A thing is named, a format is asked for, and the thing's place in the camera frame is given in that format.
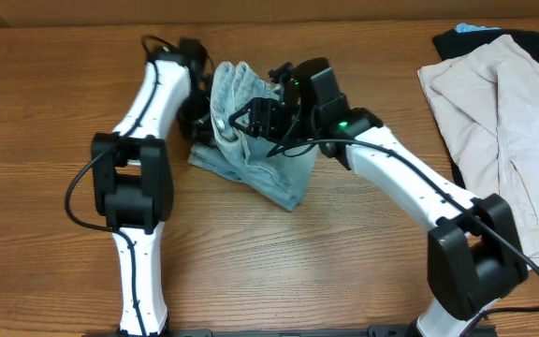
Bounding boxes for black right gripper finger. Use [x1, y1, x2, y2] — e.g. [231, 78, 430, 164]
[268, 62, 296, 86]
[228, 97, 270, 138]

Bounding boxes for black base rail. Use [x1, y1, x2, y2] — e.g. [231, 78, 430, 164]
[81, 322, 499, 337]

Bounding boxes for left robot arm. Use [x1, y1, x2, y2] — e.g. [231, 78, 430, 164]
[91, 38, 212, 336]

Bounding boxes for light blue denim shorts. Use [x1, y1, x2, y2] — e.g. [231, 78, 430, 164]
[188, 62, 318, 212]

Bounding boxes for beige folded garment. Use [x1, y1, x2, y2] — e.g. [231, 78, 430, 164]
[417, 35, 539, 264]

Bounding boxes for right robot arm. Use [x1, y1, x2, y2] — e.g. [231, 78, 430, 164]
[228, 58, 528, 336]

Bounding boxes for black folded garment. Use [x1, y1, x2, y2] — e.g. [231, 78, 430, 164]
[431, 27, 539, 268]

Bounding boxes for small blue cloth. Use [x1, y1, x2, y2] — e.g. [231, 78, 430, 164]
[454, 22, 500, 34]

